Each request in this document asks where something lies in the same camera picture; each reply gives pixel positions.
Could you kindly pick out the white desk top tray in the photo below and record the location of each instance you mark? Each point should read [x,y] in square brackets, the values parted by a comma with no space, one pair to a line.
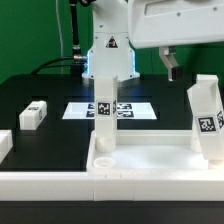
[164,150]

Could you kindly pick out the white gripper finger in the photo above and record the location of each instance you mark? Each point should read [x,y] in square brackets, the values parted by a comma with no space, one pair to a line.
[167,55]

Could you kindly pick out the fiducial marker sheet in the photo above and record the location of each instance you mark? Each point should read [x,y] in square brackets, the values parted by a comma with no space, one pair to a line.
[85,110]

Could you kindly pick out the white front barrier wall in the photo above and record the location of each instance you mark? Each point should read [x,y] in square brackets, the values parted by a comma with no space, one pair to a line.
[135,186]

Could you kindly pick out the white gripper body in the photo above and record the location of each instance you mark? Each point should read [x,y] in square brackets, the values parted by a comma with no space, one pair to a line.
[157,23]

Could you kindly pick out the white block left edge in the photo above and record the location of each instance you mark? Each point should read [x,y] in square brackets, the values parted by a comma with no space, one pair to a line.
[6,143]

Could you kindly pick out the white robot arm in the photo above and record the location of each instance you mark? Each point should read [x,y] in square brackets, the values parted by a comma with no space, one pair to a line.
[122,26]

